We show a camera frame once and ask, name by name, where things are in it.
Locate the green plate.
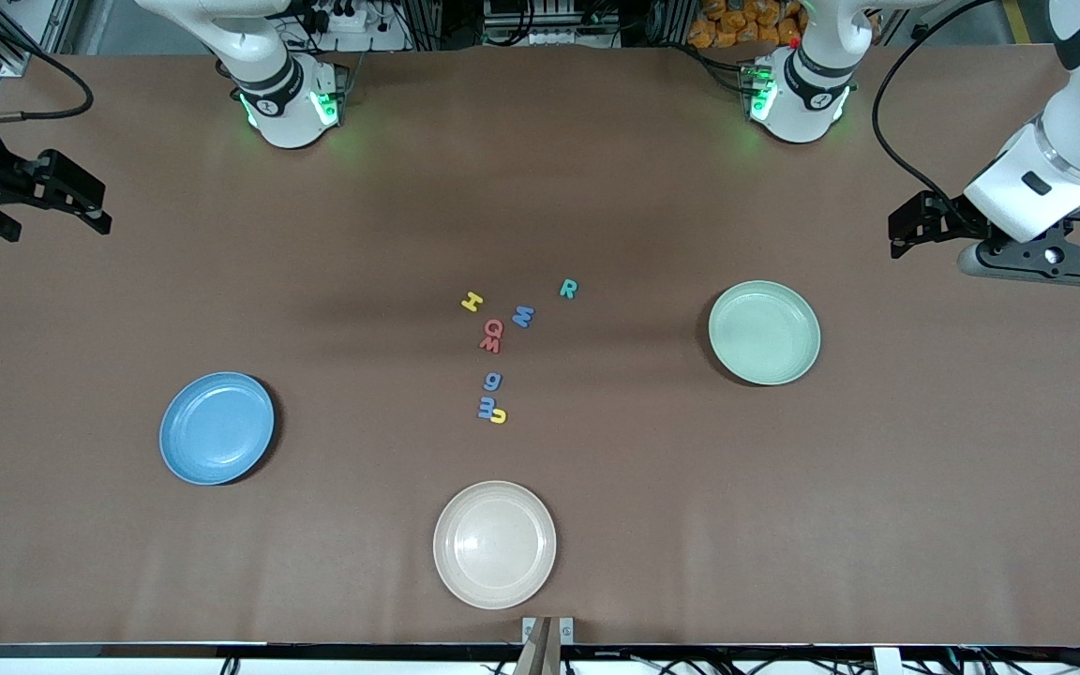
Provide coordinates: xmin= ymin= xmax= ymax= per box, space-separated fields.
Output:
xmin=708 ymin=280 xmax=822 ymax=386

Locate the pile of orange objects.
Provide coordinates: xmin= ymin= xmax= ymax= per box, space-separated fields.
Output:
xmin=690 ymin=0 xmax=803 ymax=50

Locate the blue plate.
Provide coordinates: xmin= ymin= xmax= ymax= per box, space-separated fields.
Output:
xmin=159 ymin=371 xmax=276 ymax=487

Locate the brown table cover mat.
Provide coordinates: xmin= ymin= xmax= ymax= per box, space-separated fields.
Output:
xmin=0 ymin=45 xmax=1080 ymax=650

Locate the white power strip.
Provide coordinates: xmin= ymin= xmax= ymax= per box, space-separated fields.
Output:
xmin=301 ymin=0 xmax=410 ymax=53
xmin=484 ymin=0 xmax=621 ymax=48

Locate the beige plate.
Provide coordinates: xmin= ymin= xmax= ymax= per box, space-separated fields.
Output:
xmin=433 ymin=480 xmax=558 ymax=610

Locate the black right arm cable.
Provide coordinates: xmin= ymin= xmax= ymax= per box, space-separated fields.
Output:
xmin=0 ymin=9 xmax=96 ymax=125

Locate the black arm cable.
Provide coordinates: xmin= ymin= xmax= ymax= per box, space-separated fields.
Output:
xmin=873 ymin=0 xmax=1010 ymax=221
xmin=0 ymin=9 xmax=96 ymax=125

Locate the aluminium frame profile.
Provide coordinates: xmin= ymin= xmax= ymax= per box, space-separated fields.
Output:
xmin=0 ymin=0 xmax=68 ymax=78

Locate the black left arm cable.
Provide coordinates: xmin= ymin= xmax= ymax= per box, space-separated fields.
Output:
xmin=873 ymin=0 xmax=1010 ymax=221

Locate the grey metal clamp bracket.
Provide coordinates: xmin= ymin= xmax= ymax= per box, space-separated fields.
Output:
xmin=514 ymin=616 xmax=576 ymax=675

